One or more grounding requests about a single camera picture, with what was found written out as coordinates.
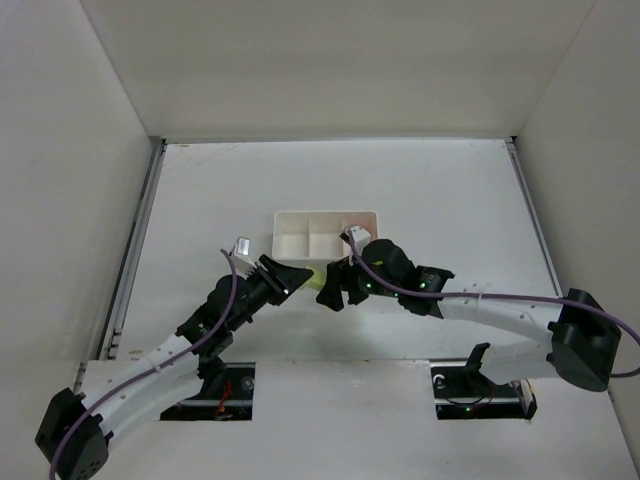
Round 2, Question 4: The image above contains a green lego brick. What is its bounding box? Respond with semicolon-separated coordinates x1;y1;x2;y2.
303;268;326;291

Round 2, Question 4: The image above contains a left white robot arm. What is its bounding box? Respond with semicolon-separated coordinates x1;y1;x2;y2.
35;255;314;479

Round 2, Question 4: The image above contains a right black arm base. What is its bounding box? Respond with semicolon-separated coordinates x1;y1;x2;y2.
430;343;538;421

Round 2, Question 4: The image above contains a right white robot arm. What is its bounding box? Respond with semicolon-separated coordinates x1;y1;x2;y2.
316;240;621;392

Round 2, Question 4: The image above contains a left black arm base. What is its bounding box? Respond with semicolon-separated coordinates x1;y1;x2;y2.
160;363;256;422

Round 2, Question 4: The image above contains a white three-compartment container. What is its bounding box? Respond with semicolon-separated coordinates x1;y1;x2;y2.
272;210;378;264

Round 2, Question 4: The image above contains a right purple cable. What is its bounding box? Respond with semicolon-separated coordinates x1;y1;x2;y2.
340;233;640;377

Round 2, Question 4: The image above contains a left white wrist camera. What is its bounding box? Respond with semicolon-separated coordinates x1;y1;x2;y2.
228;236;256;277

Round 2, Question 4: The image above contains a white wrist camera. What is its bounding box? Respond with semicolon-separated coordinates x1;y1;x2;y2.
340;225;373;254
228;236;256;277

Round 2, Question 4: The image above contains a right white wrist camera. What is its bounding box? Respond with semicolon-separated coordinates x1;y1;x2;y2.
340;225;373;254

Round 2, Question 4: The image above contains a left aluminium rail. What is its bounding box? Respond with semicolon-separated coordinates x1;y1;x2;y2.
90;136;167;360

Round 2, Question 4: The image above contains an aluminium rail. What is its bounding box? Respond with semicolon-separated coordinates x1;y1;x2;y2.
90;136;167;360
505;135;584;357

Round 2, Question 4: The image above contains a right aluminium rail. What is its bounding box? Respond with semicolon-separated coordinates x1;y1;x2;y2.
505;135;584;357

